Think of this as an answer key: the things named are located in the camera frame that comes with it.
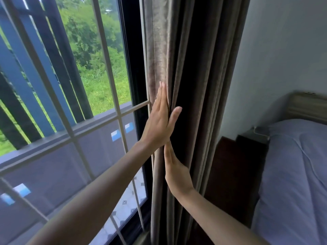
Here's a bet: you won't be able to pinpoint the person's right forearm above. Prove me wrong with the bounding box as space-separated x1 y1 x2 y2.
176 188 272 245

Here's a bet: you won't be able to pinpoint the green trees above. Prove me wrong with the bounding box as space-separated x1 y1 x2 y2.
0 0 132 157

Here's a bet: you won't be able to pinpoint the blue slatted balcony screen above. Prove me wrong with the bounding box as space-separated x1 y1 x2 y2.
0 0 94 151

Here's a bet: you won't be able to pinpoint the white window grille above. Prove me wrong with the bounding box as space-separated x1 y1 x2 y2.
0 0 154 245

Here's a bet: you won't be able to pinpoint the person's left hand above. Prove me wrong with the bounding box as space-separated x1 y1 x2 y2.
140 81 183 151

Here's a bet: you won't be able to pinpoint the black window frame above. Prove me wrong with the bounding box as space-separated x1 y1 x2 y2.
117 0 154 245

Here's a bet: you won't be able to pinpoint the dark brown wooden cabinet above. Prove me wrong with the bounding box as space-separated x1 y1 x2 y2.
203 136 256 227

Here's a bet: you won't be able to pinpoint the person's left forearm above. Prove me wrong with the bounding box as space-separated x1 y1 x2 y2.
26 140 160 245

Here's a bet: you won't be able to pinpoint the lavender quilt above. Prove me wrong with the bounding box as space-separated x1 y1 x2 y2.
251 118 327 245

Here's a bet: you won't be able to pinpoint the dark nightstand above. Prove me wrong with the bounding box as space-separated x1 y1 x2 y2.
236 126 271 227

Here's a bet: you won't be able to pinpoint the brown grey curtain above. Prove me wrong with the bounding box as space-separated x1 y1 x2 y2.
140 0 252 245

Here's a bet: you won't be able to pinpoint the person's right hand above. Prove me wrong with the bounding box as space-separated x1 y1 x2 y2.
163 141 195 201

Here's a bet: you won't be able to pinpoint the white cable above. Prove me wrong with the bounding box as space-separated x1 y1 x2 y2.
252 126 271 141

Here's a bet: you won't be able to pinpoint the light wooden headboard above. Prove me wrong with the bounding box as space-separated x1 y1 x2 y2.
284 91 327 125

